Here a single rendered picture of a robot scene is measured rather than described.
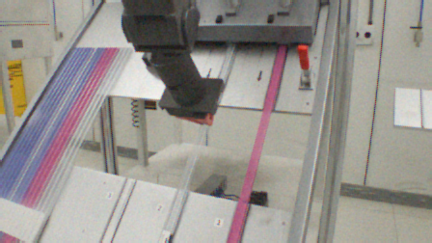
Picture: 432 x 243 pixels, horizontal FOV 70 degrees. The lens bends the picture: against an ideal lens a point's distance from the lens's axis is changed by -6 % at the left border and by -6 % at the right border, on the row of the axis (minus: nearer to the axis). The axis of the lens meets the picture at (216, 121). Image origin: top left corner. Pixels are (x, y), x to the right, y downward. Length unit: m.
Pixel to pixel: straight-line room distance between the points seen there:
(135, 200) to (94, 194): 0.09
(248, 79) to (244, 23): 0.11
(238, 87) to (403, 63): 1.73
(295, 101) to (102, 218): 0.41
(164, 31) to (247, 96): 0.28
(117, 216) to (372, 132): 1.96
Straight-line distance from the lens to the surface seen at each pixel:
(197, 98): 0.53
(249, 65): 0.69
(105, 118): 1.14
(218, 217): 0.55
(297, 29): 0.67
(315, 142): 0.56
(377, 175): 2.46
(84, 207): 0.67
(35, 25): 1.89
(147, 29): 0.42
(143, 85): 0.75
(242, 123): 2.48
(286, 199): 1.05
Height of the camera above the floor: 1.12
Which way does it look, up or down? 15 degrees down
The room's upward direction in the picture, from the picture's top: straight up
